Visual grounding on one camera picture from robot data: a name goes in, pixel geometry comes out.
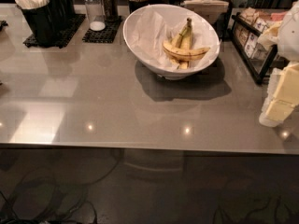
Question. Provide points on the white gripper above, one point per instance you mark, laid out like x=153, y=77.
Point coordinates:
x=290, y=39

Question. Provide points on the white tilted bowl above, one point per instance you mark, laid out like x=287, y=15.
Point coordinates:
x=147, y=28

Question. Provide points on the white paper bowl liner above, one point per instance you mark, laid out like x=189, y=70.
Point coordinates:
x=171, y=41

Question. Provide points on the black condiment packet rack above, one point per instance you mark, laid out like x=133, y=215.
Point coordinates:
x=248, y=26

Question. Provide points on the right black rubber mat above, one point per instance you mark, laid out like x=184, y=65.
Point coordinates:
x=105, y=36

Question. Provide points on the black rubber mat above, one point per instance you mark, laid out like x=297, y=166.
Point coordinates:
x=105, y=36
x=64, y=36

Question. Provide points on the glass pepper shaker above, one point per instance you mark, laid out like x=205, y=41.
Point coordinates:
x=110, y=10

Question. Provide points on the glass salt shaker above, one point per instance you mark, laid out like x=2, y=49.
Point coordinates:
x=95, y=15

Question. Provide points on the left black rubber mat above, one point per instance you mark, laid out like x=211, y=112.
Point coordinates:
x=64, y=36

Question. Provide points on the rear black cutlery holder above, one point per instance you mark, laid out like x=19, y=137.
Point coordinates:
x=61, y=12

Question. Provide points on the black cutlery holder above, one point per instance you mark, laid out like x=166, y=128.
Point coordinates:
x=41, y=24
x=61, y=12

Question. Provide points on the front black cutlery holder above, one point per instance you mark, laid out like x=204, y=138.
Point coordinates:
x=41, y=24

